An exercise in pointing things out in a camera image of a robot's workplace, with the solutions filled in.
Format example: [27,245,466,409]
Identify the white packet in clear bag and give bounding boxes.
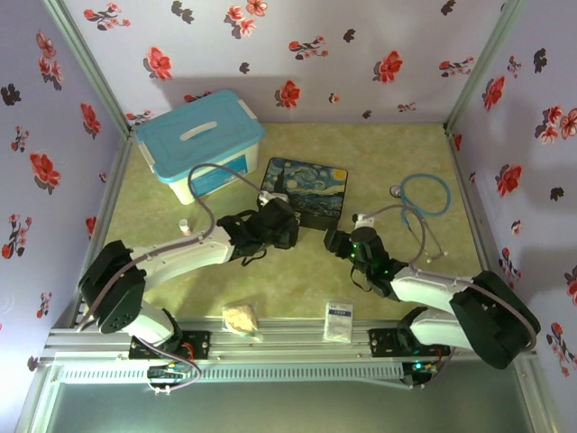
[323,300,356,344]

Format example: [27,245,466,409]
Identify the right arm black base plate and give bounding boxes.
[368,327,409,358]

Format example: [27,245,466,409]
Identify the white slotted cable duct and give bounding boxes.
[58,363,405,385]

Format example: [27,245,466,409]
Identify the aluminium side rail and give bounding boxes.
[71,134,136,319]
[445,128,502,281]

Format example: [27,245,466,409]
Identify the aluminium frame rail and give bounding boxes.
[39,317,452,363]

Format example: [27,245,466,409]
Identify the plastic bag beige contents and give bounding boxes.
[220,302,265,343]

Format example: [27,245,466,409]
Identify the white storage box blue lid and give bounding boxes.
[134,88,265,207]

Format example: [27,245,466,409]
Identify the small electronics board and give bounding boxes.
[147,364,187,385]

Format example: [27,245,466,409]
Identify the aluminium corner post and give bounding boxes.
[41,0,137,136]
[444,0,528,132]

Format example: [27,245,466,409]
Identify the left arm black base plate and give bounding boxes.
[129,330,213,361]

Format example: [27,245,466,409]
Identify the electronics board green light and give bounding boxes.
[404,357,441,390]

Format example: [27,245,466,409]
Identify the blue stethoscope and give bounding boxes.
[389,172,453,266]

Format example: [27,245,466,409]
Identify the starry night print tin box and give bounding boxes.
[260,156,350,232]

